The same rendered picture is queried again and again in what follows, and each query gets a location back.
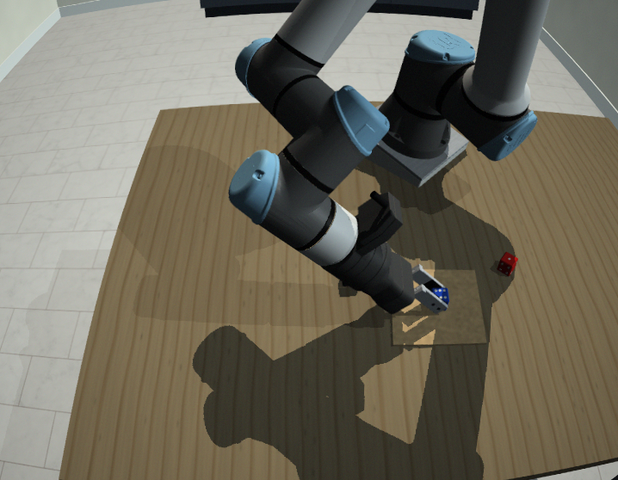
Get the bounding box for tan flat mat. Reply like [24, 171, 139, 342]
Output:
[392, 269, 487, 347]

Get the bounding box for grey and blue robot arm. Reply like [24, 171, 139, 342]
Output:
[229, 0, 550, 251]

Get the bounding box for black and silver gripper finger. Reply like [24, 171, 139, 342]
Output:
[412, 264, 445, 291]
[414, 284, 448, 314]

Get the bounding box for blue die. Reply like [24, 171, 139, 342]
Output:
[431, 288, 449, 304]

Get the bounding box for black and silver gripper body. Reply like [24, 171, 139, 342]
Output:
[298, 191, 415, 314]

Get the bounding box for red die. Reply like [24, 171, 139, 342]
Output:
[497, 252, 517, 276]

